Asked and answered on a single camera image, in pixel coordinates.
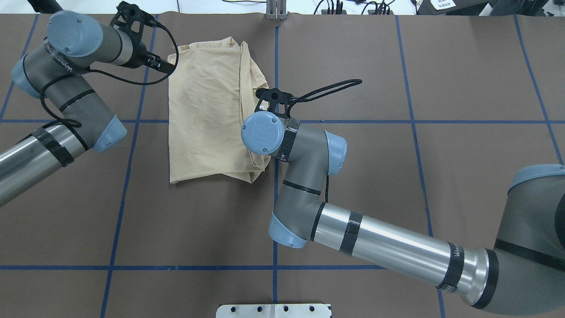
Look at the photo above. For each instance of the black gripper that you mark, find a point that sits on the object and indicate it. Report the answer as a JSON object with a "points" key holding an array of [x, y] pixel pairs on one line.
{"points": [[140, 57]]}

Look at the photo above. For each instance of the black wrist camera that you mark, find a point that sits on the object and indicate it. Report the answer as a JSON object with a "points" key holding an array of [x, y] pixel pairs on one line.
{"points": [[131, 20], [275, 97]]}

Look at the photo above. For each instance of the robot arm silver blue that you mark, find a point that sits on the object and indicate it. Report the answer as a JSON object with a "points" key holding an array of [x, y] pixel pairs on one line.
{"points": [[471, 214], [54, 74]]}

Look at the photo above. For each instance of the cream long-sleeve graphic shirt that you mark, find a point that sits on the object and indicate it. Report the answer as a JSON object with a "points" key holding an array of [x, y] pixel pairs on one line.
{"points": [[210, 94]]}

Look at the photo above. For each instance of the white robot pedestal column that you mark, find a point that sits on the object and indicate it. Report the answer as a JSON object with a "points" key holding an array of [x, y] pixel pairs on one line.
{"points": [[292, 310]]}

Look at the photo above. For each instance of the aluminium frame post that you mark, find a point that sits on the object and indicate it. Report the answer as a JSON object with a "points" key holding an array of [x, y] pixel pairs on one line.
{"points": [[276, 10]]}

